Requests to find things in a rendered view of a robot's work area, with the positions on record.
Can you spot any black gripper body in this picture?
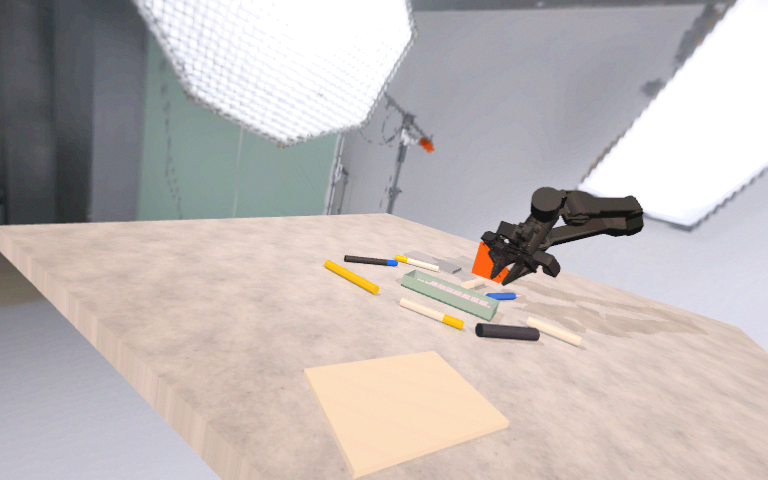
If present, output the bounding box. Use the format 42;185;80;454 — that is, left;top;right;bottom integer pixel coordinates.
481;221;561;278

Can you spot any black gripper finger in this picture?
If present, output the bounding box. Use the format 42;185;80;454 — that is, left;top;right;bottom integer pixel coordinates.
501;255;538;286
489;245;511;280

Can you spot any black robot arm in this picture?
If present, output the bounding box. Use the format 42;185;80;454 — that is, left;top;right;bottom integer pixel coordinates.
495;187;644;252

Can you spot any blue stylus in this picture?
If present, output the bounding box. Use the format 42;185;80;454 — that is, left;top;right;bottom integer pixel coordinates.
486;292;521;300

